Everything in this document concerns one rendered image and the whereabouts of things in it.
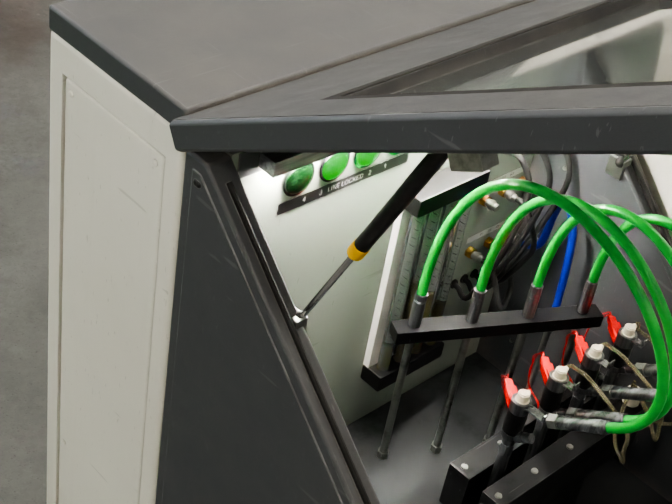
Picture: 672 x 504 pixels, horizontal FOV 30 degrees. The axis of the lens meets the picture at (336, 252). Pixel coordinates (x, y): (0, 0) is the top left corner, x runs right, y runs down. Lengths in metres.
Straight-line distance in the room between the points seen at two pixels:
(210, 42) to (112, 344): 0.46
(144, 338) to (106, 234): 0.15
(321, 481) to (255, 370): 0.15
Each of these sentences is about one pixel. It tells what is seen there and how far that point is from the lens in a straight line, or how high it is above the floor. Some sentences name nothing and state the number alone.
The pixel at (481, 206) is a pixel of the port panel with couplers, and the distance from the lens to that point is 1.91.
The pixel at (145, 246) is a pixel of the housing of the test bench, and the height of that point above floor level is 1.27.
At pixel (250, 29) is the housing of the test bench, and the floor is 1.50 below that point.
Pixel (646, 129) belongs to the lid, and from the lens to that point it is 0.95.
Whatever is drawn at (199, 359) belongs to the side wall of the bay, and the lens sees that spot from 1.57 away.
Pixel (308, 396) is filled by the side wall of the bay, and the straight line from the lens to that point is 1.42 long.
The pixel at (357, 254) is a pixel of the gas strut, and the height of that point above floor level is 1.46.
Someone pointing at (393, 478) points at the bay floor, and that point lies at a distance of 1.94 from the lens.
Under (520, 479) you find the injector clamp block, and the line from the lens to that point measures 1.79.
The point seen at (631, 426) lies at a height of 1.21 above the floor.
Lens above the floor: 2.24
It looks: 37 degrees down
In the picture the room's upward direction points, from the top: 10 degrees clockwise
